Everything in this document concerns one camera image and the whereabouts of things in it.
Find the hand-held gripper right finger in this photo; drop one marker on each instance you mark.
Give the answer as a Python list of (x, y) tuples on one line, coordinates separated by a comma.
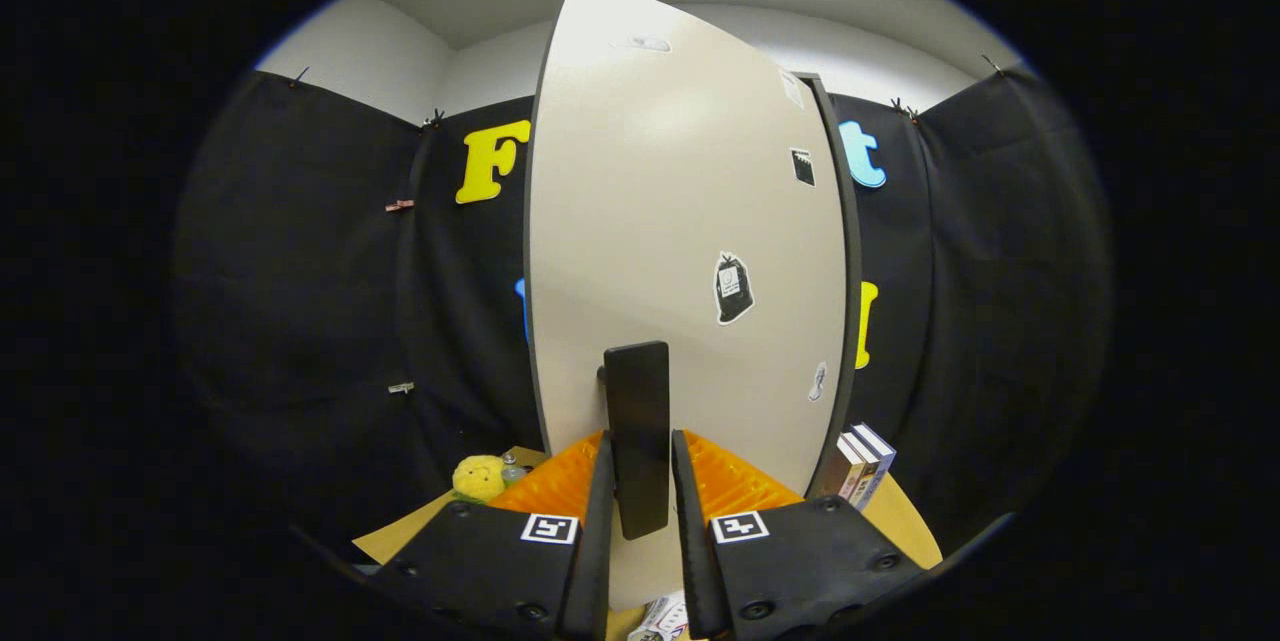
[(690, 541)]

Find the dark grey shoe cabinet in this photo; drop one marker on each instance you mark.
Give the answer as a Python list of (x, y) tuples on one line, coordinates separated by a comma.
[(853, 241)]

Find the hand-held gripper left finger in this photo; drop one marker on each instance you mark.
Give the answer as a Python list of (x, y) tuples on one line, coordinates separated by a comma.
[(598, 541)]

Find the white canvas shoe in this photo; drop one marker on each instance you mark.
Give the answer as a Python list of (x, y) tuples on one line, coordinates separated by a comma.
[(662, 619)]

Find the yellow pineapple plush toy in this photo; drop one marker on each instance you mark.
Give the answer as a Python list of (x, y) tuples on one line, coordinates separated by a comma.
[(478, 478)]

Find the black backdrop cloth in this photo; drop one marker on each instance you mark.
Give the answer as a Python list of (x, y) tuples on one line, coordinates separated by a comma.
[(300, 321)]

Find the green label drink bottle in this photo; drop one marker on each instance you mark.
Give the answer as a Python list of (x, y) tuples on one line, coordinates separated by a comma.
[(513, 469)]

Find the black clip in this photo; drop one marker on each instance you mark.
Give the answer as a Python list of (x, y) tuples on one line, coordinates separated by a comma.
[(300, 78), (903, 109), (991, 65), (433, 119)]

